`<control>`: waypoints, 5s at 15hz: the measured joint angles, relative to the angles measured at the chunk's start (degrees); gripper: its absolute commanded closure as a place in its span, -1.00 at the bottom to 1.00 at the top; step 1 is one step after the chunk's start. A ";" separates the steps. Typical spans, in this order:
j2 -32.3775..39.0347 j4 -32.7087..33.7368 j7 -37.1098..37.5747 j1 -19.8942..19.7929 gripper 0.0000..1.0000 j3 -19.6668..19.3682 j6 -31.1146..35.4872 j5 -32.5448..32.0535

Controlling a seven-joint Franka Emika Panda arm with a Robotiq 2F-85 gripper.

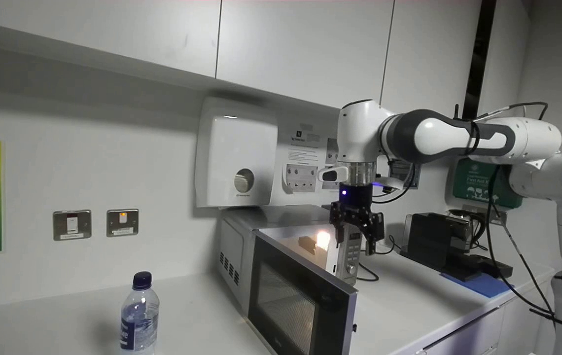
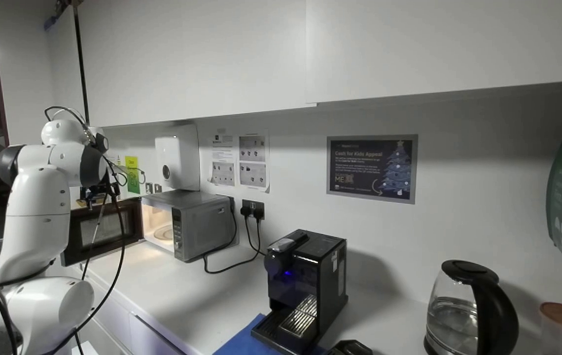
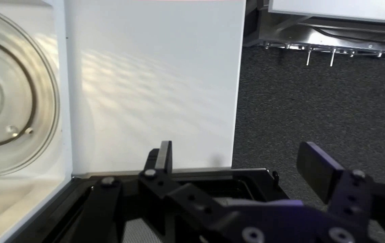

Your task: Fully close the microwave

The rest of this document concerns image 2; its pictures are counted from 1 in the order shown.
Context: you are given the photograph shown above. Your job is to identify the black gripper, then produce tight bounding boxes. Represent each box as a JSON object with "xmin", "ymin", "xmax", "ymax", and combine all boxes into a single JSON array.
[{"xmin": 82, "ymin": 181, "xmax": 123, "ymax": 203}]

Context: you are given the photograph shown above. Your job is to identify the black glass microwave door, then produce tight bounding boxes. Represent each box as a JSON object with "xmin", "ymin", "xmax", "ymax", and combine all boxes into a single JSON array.
[{"xmin": 62, "ymin": 195, "xmax": 147, "ymax": 266}]

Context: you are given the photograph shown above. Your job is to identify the silver microwave body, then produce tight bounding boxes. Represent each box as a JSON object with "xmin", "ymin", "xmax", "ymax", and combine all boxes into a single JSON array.
[{"xmin": 139, "ymin": 189, "xmax": 237, "ymax": 264}]

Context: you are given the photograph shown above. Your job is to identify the white paper towel dispenser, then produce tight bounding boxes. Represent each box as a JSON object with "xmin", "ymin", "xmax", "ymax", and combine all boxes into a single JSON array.
[{"xmin": 155, "ymin": 124, "xmax": 202, "ymax": 193}]

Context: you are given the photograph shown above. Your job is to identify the white upper cabinet door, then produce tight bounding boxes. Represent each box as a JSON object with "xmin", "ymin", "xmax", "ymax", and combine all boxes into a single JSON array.
[
  {"xmin": 78, "ymin": 0, "xmax": 318, "ymax": 130},
  {"xmin": 42, "ymin": 3, "xmax": 89, "ymax": 130},
  {"xmin": 304, "ymin": 0, "xmax": 562, "ymax": 104}
]

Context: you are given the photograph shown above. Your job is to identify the small white header label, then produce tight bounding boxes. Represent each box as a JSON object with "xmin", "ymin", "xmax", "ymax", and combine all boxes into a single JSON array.
[{"xmin": 212, "ymin": 128, "xmax": 237, "ymax": 149}]

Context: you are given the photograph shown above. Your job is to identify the white socket instruction sheet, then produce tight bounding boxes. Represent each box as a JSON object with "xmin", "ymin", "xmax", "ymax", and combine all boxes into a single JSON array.
[{"xmin": 237, "ymin": 161, "xmax": 271, "ymax": 191}]

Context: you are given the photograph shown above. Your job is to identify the blue mat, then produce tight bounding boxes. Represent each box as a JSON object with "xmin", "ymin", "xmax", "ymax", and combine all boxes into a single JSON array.
[{"xmin": 212, "ymin": 311, "xmax": 328, "ymax": 355}]

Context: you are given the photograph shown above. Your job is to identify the black coffee machine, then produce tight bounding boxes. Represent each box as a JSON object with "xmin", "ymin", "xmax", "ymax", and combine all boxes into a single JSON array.
[{"xmin": 251, "ymin": 226, "xmax": 350, "ymax": 355}]

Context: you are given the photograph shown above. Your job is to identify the framed dark poster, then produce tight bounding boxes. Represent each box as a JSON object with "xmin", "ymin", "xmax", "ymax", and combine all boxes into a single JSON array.
[{"xmin": 326, "ymin": 134, "xmax": 421, "ymax": 205}]

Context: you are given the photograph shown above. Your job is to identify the small black flat object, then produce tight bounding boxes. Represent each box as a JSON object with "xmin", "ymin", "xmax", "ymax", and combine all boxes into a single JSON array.
[{"xmin": 328, "ymin": 337, "xmax": 375, "ymax": 355}]

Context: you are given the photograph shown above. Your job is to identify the yellow green wall sign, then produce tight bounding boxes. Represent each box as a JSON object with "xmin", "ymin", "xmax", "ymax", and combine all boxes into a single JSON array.
[{"xmin": 123, "ymin": 153, "xmax": 143, "ymax": 195}]

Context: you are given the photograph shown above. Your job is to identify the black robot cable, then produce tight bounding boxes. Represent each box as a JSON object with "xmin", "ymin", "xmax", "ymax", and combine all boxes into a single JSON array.
[{"xmin": 0, "ymin": 104, "xmax": 131, "ymax": 355}]

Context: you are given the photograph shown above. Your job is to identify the black microwave power cable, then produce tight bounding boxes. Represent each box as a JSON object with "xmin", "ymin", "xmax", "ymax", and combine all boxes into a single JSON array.
[{"xmin": 200, "ymin": 216, "xmax": 265, "ymax": 276}]

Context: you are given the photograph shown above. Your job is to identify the double wall socket with plugs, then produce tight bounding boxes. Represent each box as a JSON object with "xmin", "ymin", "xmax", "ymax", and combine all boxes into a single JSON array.
[{"xmin": 239, "ymin": 197, "xmax": 267, "ymax": 222}]

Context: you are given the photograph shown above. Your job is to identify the wall power sockets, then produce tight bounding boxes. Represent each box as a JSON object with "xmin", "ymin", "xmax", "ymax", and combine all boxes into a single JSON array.
[{"xmin": 237, "ymin": 134, "xmax": 269, "ymax": 163}]

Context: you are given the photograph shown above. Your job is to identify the black coffee machine power cable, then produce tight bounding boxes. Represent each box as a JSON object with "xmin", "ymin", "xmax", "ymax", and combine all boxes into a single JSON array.
[{"xmin": 253, "ymin": 218, "xmax": 271, "ymax": 256}]

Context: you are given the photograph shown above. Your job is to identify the glass kettle black handle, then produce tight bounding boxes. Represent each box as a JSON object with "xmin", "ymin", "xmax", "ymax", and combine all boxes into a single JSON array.
[{"xmin": 423, "ymin": 258, "xmax": 521, "ymax": 355}]

